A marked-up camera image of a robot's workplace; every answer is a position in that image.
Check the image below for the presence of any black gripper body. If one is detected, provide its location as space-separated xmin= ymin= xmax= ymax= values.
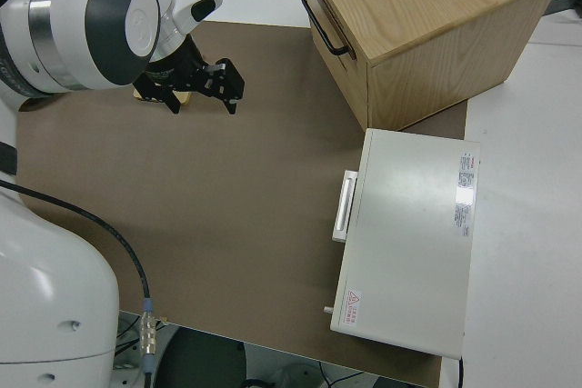
xmin=145 ymin=36 xmax=227 ymax=95

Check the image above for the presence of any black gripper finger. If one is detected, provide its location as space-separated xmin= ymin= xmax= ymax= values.
xmin=133 ymin=77 xmax=184 ymax=115
xmin=216 ymin=58 xmax=246 ymax=115

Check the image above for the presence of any wooden mug tree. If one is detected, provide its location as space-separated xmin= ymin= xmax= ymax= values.
xmin=133 ymin=89 xmax=190 ymax=106

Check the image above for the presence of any brown table mat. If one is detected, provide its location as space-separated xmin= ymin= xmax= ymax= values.
xmin=15 ymin=19 xmax=469 ymax=388

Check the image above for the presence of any wooden cabinet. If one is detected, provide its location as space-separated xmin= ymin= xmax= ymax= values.
xmin=295 ymin=0 xmax=563 ymax=133

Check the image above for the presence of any white toaster oven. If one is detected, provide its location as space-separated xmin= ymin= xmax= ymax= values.
xmin=322 ymin=127 xmax=482 ymax=358

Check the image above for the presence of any black cabinet handle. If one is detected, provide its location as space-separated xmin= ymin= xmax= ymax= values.
xmin=299 ymin=0 xmax=351 ymax=56

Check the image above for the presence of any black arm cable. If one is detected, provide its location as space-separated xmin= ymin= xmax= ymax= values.
xmin=0 ymin=181 xmax=158 ymax=388

